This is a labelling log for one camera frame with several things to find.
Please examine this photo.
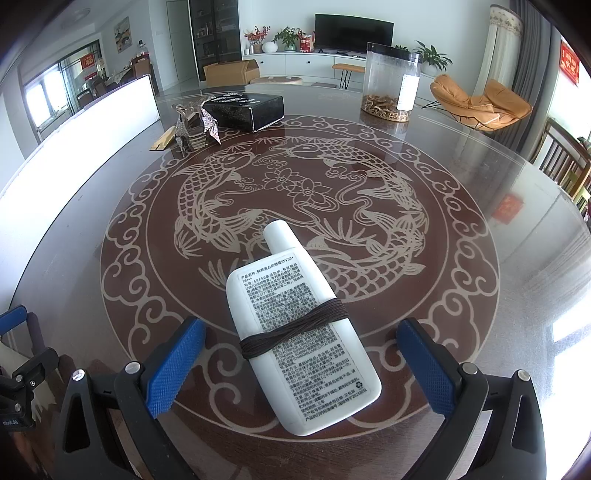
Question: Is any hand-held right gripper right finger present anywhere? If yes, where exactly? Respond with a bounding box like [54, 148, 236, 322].
[397, 318, 548, 480]

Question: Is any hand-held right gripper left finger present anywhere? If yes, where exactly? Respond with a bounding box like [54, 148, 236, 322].
[54, 316, 207, 480]

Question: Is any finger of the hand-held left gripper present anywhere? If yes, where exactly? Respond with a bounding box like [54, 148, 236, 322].
[0, 305, 62, 416]

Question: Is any dark brown cord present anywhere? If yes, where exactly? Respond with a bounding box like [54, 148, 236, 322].
[239, 298, 350, 361]

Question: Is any plastic lotion bottle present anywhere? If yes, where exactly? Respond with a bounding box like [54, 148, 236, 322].
[225, 220, 383, 436]

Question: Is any flat wooden strip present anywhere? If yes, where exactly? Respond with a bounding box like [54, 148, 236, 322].
[149, 126, 178, 151]

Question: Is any silver foil ornament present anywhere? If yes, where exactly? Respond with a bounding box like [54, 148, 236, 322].
[172, 95, 222, 158]

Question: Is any wooden slatted chair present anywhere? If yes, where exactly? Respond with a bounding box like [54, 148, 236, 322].
[538, 117, 591, 204]

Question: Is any black cardboard box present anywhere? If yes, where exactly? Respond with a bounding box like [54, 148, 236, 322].
[202, 91, 284, 133]

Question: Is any orange lounge chair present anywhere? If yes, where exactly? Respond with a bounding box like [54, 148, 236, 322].
[429, 74, 533, 132]

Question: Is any tall clear plastic jar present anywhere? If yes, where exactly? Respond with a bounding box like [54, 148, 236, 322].
[360, 41, 423, 123]

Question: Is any brown cardboard box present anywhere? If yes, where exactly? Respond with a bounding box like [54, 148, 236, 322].
[203, 59, 260, 85]

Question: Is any white round coffee table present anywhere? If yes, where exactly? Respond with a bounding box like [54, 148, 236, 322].
[249, 75, 303, 86]

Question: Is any framed landscape painting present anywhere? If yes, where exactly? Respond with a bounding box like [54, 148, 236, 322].
[114, 17, 131, 52]

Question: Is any wooden stool with metal legs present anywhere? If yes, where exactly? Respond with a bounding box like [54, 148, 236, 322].
[332, 63, 365, 89]

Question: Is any large leafy potted plant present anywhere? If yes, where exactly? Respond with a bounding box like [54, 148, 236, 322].
[413, 41, 453, 72]

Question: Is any grey curtain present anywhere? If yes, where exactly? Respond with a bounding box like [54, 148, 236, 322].
[512, 0, 561, 158]

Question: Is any white door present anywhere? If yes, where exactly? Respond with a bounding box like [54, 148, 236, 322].
[166, 0, 192, 85]

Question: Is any white television cabinet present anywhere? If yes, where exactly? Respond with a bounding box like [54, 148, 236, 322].
[242, 52, 370, 86]

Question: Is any dark glass bookcase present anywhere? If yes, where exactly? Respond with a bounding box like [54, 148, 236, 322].
[189, 0, 241, 81]

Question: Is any beige curtain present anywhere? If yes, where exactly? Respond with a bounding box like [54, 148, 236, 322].
[475, 4, 525, 95]

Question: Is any red flower arrangement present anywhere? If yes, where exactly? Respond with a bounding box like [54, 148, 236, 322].
[244, 25, 278, 54]

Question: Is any black flat television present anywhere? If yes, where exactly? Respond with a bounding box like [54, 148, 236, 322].
[315, 14, 394, 52]

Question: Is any bushy green potted plant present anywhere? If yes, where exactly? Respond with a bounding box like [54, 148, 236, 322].
[273, 27, 301, 51]

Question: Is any red wall hanging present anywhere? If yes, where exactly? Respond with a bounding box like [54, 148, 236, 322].
[560, 39, 580, 85]

